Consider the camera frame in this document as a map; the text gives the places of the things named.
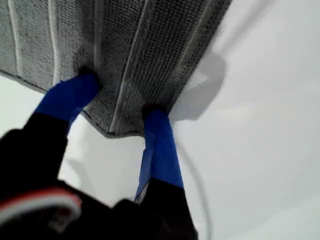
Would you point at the grey striped towel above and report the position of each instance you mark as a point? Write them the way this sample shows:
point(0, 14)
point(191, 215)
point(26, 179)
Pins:
point(150, 50)

